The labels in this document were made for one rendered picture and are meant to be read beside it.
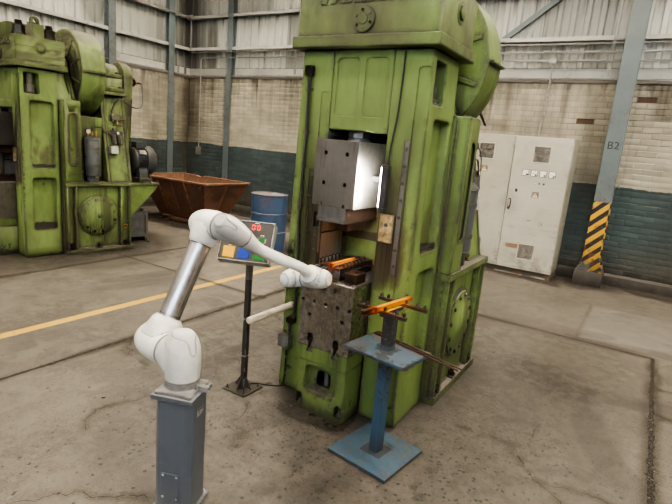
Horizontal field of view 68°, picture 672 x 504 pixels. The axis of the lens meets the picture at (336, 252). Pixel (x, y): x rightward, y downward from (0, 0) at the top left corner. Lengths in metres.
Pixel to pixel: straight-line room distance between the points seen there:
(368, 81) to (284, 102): 7.83
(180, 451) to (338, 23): 2.47
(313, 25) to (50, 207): 4.96
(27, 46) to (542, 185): 6.95
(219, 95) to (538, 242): 7.64
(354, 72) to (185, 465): 2.31
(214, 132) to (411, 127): 9.52
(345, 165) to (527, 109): 6.05
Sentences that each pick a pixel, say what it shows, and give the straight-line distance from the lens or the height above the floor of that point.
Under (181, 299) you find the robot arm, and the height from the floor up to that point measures 0.96.
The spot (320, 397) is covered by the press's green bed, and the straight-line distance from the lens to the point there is 3.36.
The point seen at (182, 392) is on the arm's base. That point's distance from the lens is 2.37.
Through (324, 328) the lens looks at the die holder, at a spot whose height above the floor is 0.61.
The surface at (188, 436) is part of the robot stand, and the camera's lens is 2.46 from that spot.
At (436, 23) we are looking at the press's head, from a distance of 2.98.
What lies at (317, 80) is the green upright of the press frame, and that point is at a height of 2.12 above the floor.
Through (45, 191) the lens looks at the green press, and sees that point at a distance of 7.40.
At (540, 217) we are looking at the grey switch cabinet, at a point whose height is 0.94.
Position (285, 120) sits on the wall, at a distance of 10.86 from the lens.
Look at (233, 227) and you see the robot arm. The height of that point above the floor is 1.32.
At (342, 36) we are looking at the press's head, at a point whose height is 2.36.
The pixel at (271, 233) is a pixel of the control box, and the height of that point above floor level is 1.14.
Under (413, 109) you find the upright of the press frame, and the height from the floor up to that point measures 1.97.
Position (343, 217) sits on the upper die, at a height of 1.31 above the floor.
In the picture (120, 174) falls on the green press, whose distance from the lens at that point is 7.72.
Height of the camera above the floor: 1.74
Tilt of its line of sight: 12 degrees down
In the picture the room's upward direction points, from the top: 5 degrees clockwise
